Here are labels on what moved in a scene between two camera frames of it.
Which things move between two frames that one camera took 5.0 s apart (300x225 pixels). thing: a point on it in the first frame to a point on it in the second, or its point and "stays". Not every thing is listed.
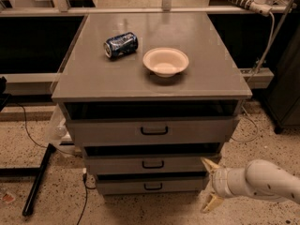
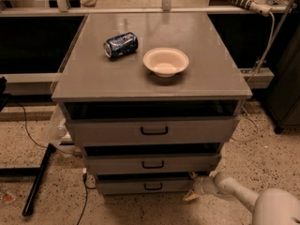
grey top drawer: x=153 y=122 stays
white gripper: x=218 y=180 to x=200 y=184
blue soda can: x=121 y=45 stays
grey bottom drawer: x=153 y=182 stays
